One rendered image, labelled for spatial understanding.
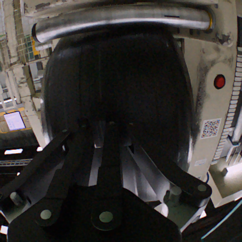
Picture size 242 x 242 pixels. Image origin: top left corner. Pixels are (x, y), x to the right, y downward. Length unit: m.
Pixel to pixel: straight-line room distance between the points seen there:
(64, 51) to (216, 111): 0.44
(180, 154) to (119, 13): 0.25
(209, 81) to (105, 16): 0.31
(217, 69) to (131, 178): 0.35
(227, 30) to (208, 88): 0.20
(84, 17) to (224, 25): 0.25
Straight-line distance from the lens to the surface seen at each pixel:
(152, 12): 0.29
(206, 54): 0.43
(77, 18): 0.28
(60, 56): 0.29
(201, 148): 0.58
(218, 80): 0.46
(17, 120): 4.64
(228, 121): 0.59
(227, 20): 0.32
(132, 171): 0.26
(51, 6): 0.28
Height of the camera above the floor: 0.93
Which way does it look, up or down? 31 degrees up
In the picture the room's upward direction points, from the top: 174 degrees clockwise
